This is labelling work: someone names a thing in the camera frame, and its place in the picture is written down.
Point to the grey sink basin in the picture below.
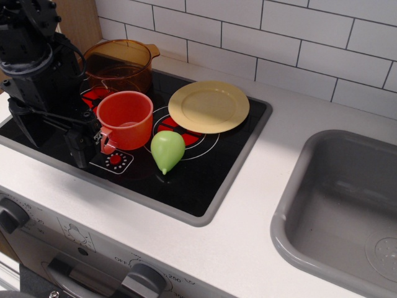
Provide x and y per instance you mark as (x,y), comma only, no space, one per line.
(337,216)

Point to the black toy stovetop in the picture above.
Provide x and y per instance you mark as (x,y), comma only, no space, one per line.
(180,172)

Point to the grey oven knob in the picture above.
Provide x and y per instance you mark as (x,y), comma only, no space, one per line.
(143,281)
(12,216)

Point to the red plastic cup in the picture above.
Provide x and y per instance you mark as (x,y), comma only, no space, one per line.
(126,119)

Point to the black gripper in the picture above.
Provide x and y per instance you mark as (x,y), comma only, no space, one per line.
(46,75)

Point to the right grey oven knob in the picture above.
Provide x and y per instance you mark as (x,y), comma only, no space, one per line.
(143,281)

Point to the yellow plastic plate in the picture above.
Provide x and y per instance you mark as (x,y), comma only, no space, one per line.
(209,107)

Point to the amber transparent pot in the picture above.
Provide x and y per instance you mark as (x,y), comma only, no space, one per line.
(120,65)

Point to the grey oven door handle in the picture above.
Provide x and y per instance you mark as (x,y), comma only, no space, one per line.
(83,281)

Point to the green plastic pear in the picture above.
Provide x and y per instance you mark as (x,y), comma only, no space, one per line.
(167,149)

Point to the left grey oven knob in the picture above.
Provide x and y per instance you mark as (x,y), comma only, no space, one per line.
(12,216)

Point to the wooden side panel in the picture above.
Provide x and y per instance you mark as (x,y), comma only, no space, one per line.
(80,23)

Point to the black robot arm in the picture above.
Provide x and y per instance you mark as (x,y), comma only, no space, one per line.
(33,18)

